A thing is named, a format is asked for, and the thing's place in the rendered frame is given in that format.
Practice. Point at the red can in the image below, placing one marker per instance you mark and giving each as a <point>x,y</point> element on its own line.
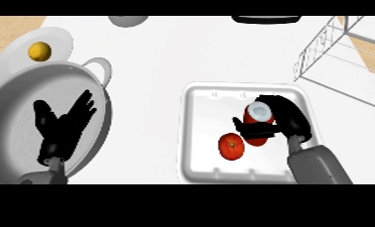
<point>258,123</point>

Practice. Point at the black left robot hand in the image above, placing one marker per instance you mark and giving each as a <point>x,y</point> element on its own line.
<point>62,128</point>

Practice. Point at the white plate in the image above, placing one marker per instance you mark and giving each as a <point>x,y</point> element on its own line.
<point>38,47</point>

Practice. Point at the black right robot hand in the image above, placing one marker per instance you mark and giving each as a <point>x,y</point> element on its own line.
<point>289,118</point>

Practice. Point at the yellow lemon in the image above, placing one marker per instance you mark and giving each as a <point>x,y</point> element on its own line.
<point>39,51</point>

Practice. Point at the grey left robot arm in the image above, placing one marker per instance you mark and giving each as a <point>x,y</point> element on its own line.
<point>47,173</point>

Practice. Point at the white tray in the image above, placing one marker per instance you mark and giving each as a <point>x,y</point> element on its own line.
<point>248,133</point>

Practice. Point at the grey bowl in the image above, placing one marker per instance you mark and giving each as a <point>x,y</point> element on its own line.
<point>128,21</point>

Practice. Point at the black appliance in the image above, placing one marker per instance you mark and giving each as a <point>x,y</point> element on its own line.
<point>267,19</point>

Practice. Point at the red tomato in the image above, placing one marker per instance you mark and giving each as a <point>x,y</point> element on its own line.
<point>231,146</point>

